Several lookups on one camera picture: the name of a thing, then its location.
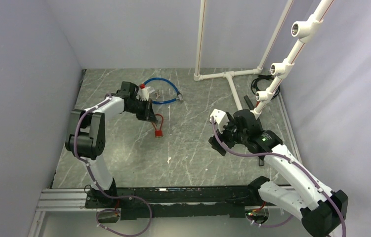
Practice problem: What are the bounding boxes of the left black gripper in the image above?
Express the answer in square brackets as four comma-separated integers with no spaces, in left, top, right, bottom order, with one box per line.
[126,98,158,123]

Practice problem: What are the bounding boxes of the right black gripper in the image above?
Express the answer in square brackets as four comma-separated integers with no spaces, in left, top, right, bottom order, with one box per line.
[209,115,248,156]

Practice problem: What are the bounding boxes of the red cable lock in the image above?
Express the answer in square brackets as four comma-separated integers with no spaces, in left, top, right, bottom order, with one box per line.
[151,114,164,138]

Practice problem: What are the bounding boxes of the blue cable lock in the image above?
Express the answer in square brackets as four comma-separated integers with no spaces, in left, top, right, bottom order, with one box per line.
[143,77,183,105]

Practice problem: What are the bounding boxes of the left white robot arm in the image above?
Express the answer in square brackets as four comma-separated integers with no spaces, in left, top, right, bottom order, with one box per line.
[65,81,158,207]

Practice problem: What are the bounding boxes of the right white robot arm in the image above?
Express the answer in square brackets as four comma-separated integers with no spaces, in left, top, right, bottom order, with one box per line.
[209,109,348,237]

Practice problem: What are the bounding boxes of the dark grey rod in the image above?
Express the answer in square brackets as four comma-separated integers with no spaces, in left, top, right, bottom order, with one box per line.
[244,95,265,166]

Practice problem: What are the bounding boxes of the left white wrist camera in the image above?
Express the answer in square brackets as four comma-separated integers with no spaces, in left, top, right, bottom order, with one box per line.
[138,83,155,101]

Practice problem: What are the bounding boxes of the black coiled cable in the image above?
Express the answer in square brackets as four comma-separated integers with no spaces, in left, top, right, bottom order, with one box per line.
[250,74,282,99]

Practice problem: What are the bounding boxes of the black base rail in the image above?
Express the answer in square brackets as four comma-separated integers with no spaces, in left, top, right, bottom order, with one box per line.
[85,183,266,220]

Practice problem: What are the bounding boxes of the aluminium frame rail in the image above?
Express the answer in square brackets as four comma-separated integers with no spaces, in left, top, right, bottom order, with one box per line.
[28,188,333,237]

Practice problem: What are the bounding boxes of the white PVC pipe frame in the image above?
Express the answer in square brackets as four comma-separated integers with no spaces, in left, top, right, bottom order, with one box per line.
[194,0,335,114]

